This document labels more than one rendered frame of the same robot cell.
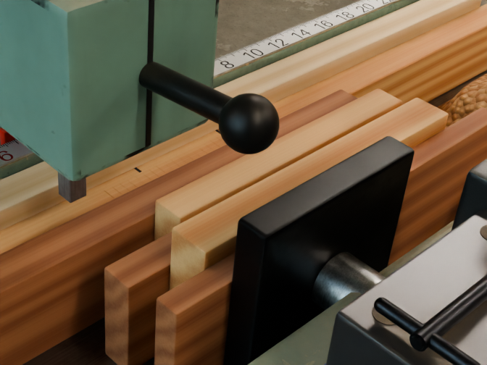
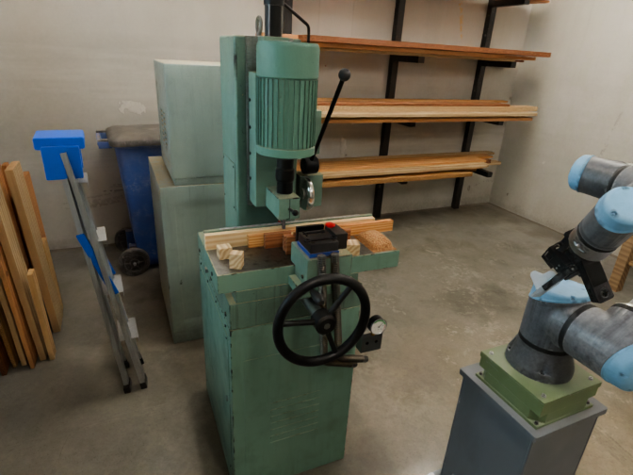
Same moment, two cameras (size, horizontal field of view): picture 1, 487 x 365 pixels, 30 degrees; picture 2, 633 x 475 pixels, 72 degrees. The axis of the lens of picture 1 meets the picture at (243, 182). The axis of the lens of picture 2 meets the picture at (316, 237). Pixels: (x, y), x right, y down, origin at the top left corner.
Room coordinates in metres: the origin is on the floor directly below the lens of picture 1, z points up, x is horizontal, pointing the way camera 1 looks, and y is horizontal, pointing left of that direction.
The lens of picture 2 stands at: (-0.84, -0.55, 1.48)
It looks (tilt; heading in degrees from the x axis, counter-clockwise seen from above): 23 degrees down; 24
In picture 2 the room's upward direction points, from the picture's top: 3 degrees clockwise
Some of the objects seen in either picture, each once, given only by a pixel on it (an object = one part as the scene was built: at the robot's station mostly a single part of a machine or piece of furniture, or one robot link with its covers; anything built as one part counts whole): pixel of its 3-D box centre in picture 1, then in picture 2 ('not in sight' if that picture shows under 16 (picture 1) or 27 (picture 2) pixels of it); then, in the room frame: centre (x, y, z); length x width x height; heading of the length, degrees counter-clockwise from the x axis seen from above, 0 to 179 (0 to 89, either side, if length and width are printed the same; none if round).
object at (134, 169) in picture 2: not in sight; (155, 197); (1.35, 1.68, 0.48); 0.64 x 0.54 x 0.97; 142
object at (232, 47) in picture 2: not in sight; (258, 145); (0.51, 0.29, 1.16); 0.22 x 0.22 x 0.72; 48
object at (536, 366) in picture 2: not in sight; (542, 349); (0.44, -0.75, 0.70); 0.19 x 0.19 x 0.10
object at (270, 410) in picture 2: not in sight; (269, 354); (0.39, 0.17, 0.36); 0.58 x 0.45 x 0.71; 48
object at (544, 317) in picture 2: not in sight; (557, 312); (0.43, -0.76, 0.83); 0.17 x 0.15 x 0.18; 48
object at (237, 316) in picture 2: not in sight; (271, 265); (0.40, 0.17, 0.76); 0.57 x 0.45 x 0.09; 48
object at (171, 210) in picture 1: (284, 190); not in sight; (0.37, -0.02, 0.93); 0.16 x 0.02 x 0.06; 138
